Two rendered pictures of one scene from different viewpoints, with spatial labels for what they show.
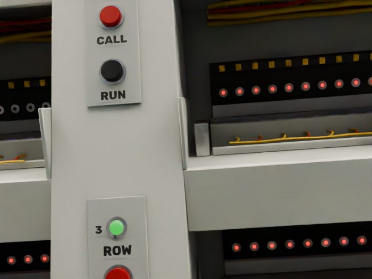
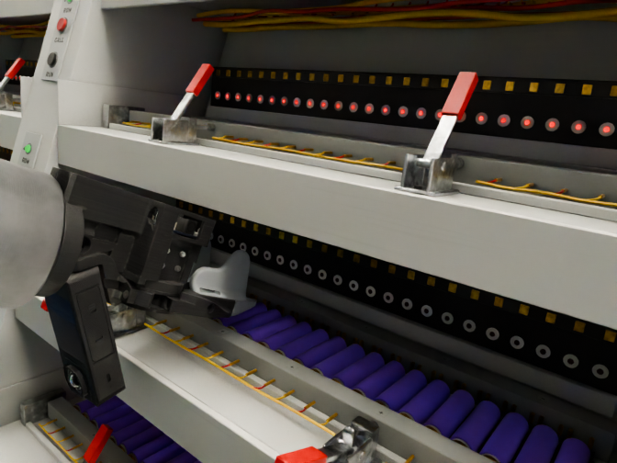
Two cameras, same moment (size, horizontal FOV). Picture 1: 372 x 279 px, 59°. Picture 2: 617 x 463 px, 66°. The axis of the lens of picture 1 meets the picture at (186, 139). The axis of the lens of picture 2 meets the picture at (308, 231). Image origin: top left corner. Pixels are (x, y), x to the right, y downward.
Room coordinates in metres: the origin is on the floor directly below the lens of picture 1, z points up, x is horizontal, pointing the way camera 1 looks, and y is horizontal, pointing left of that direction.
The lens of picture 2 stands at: (-0.03, 0.14, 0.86)
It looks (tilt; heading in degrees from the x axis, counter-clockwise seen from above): 0 degrees down; 33
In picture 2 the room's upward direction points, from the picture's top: 16 degrees clockwise
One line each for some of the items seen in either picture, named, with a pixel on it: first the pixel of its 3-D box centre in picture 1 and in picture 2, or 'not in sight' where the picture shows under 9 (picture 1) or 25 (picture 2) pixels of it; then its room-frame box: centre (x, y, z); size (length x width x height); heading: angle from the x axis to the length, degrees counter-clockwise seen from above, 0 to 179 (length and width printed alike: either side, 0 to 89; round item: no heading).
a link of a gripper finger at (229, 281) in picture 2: not in sight; (232, 281); (0.30, 0.42, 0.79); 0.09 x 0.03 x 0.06; 169
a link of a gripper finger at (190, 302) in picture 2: not in sight; (186, 299); (0.26, 0.43, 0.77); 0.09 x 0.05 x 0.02; 169
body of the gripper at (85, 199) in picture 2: not in sight; (118, 247); (0.20, 0.45, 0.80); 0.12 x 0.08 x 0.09; 176
